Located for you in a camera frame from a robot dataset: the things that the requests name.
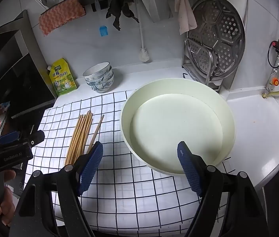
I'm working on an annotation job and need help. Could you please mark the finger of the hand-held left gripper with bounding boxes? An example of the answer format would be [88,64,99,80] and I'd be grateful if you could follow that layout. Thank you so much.
[22,130,45,147]
[0,131,22,147]

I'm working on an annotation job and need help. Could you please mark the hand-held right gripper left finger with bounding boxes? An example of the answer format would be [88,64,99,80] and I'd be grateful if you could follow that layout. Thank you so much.
[9,141,104,237]

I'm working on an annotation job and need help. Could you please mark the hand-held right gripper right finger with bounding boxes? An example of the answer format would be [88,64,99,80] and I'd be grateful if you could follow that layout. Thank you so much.
[177,141,271,237]

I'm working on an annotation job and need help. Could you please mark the bundle of wooden chopsticks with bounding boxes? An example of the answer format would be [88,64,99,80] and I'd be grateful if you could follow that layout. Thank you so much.
[64,111,94,166]

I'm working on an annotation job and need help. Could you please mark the single wooden chopstick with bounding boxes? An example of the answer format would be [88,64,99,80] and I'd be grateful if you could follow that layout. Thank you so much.
[86,115,105,153]

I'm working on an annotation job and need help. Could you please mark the white round basin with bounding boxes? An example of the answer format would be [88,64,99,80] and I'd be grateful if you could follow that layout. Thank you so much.
[120,78,236,176]

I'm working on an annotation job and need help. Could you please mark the white black-checked cloth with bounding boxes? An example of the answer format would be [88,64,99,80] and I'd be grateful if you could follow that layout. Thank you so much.
[23,90,231,235]

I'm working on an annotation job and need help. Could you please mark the yellow green seasoning pouch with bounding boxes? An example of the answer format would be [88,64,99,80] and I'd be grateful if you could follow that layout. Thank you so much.
[47,58,78,97]

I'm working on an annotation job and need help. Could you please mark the black range hood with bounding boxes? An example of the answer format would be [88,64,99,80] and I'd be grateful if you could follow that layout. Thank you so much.
[0,10,56,119]

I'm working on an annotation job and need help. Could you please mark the steel rack stand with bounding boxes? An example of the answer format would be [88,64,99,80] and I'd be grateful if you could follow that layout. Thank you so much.
[182,39,237,92]

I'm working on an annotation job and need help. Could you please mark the pink wavy dishcloth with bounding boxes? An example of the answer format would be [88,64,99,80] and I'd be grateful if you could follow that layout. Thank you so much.
[39,0,86,36]

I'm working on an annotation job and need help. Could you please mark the gas regulator with orange knob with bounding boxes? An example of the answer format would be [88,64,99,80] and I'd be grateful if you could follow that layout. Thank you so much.
[265,69,279,92]

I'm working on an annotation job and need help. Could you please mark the white bottle brush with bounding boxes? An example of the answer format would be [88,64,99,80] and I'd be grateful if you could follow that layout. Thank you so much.
[136,1,151,63]

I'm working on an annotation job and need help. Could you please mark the blue silicone brush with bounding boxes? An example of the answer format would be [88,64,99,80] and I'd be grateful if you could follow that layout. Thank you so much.
[94,0,109,37]

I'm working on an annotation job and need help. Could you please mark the perforated steel steamer plate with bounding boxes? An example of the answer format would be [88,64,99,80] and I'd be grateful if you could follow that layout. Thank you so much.
[186,0,246,78]

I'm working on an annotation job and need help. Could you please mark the black device with red button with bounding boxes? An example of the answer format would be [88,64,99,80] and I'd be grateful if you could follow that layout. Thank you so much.
[268,39,279,69]

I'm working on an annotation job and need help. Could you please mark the black hanging rag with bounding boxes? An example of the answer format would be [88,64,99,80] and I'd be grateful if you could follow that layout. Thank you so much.
[106,0,140,31]

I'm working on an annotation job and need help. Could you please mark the pink hanging towel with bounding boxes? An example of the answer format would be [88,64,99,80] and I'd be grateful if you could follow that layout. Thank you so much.
[174,0,197,35]

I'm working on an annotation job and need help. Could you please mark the yellow gas hose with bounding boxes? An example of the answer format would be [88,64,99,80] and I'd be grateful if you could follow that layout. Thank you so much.
[261,75,279,98]

